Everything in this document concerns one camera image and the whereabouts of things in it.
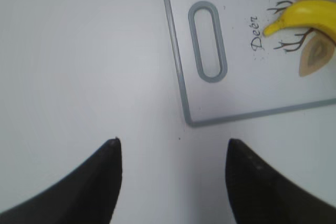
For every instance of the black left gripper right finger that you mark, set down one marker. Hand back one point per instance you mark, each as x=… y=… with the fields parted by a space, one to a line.
x=258 y=193

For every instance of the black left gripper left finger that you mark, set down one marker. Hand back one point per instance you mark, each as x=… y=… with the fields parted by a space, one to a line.
x=88 y=194

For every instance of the yellow plastic banana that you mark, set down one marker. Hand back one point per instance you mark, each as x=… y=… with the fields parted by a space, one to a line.
x=316 y=14

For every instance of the white grey-rimmed cutting board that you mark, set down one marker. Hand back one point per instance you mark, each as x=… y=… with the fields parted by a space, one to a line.
x=228 y=70

